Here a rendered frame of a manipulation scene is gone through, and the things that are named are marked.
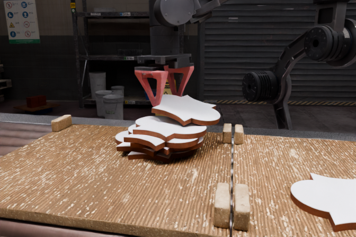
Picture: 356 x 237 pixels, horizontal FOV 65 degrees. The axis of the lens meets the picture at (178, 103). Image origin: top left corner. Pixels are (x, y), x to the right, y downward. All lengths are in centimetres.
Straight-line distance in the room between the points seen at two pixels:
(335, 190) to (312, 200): 5
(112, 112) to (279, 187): 367
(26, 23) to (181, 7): 563
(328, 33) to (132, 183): 101
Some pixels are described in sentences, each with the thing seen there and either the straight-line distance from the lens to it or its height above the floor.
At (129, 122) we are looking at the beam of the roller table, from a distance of 80.
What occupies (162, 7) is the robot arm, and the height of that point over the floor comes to 119.
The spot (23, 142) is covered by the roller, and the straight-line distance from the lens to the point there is 73.
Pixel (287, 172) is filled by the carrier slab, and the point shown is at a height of 94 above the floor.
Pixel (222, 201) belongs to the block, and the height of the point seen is 96.
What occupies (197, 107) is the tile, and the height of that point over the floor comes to 101.
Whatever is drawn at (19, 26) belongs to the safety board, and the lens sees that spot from 612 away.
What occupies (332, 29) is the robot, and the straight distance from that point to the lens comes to 128.
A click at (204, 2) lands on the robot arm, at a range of 56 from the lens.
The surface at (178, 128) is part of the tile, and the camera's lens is 49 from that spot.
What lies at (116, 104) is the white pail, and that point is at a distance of 398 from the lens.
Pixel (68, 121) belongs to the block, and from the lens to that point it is 73.
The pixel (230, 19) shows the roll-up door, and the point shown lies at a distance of 513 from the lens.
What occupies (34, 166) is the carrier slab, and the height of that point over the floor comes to 94.
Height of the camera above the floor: 114
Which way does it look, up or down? 13 degrees down
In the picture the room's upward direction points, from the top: straight up
